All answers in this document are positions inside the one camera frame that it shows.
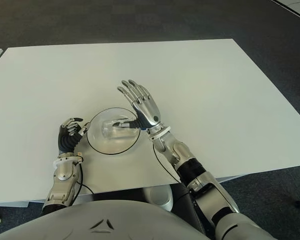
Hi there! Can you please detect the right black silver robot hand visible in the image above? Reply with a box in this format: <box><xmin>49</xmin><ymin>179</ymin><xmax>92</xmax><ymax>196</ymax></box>
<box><xmin>114</xmin><ymin>79</ymin><xmax>162</xmax><ymax>131</ymax></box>

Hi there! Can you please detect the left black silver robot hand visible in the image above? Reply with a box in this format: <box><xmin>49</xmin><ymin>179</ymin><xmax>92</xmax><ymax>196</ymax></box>
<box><xmin>57</xmin><ymin>116</ymin><xmax>91</xmax><ymax>154</ymax></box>

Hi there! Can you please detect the clear water bottle blue cap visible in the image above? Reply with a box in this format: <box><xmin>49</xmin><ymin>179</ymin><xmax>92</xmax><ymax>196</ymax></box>
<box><xmin>101</xmin><ymin>119</ymin><xmax>143</xmax><ymax>140</ymax></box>

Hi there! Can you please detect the white plate with black rim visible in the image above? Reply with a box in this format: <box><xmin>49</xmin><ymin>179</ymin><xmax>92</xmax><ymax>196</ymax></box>
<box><xmin>86</xmin><ymin>107</ymin><xmax>142</xmax><ymax>155</ymax></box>

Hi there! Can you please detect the grey robot torso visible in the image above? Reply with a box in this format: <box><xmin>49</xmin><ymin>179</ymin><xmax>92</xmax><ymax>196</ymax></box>
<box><xmin>0</xmin><ymin>199</ymin><xmax>208</xmax><ymax>240</ymax></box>

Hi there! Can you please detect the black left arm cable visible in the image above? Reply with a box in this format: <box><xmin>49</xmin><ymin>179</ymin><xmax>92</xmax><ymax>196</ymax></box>
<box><xmin>74</xmin><ymin>159</ymin><xmax>95</xmax><ymax>195</ymax></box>

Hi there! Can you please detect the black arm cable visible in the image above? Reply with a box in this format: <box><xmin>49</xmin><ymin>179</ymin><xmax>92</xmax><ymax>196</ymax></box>
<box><xmin>152</xmin><ymin>143</ymin><xmax>182</xmax><ymax>183</ymax></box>
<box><xmin>74</xmin><ymin>159</ymin><xmax>95</xmax><ymax>195</ymax></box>

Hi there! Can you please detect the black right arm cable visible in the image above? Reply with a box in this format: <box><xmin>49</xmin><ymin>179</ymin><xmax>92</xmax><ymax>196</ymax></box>
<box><xmin>152</xmin><ymin>143</ymin><xmax>182</xmax><ymax>183</ymax></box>

